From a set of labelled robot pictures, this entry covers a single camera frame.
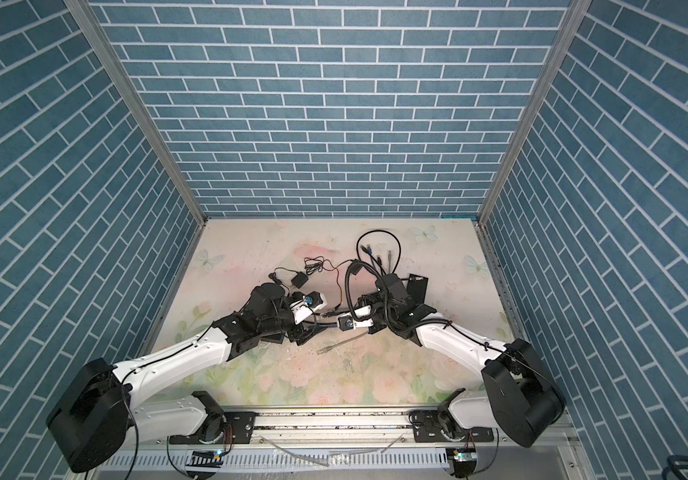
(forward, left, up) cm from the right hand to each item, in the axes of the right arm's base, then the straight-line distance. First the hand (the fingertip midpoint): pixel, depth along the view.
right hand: (352, 299), depth 85 cm
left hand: (-5, +9, +1) cm, 10 cm away
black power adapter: (+12, +20, -10) cm, 25 cm away
